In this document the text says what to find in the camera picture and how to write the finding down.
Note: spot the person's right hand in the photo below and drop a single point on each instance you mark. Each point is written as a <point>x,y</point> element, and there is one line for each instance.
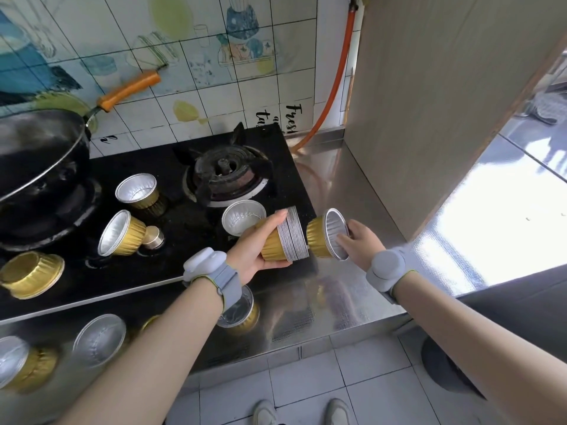
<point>363,245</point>

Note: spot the person's left hand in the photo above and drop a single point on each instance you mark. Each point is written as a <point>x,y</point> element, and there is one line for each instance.
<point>248,256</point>

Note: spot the stack of foil cups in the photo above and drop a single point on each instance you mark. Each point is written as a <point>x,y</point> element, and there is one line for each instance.
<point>288,243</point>

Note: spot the person's left forearm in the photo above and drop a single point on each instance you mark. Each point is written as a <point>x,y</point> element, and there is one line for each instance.
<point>146,362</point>

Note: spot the person's right forearm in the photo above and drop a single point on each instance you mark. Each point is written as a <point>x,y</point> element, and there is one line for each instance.
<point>487,345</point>

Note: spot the person's white left shoe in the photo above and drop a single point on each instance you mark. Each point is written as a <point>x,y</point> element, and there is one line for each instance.
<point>265,415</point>

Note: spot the person's white shoe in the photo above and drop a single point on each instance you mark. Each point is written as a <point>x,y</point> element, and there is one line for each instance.
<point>337,413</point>
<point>265,415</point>

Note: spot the person's white right shoe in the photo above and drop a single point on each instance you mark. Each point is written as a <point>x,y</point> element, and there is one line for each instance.
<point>337,413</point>

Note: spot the white right wrist tracker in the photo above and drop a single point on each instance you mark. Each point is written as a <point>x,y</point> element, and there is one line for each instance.
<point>385,267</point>

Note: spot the white wrist tracker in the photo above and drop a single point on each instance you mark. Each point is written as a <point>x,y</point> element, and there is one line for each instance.
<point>385,267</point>
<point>204,263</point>

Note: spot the white left wrist tracker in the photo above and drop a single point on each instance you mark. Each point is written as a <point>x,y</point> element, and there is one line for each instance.
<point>204,263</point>

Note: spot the black glass gas stove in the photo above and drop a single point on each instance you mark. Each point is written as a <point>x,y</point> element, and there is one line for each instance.
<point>186,256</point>

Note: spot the uncovered black stove burner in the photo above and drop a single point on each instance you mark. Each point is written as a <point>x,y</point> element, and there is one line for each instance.
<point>221,172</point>

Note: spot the brass stove knob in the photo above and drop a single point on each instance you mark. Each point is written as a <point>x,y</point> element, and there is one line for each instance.
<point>154,238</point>

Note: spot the beige wooden cabinet panel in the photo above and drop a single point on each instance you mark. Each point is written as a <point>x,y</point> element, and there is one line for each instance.
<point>434,106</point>

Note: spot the stove burner under wok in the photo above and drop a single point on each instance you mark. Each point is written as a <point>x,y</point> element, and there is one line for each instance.
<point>53,225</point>

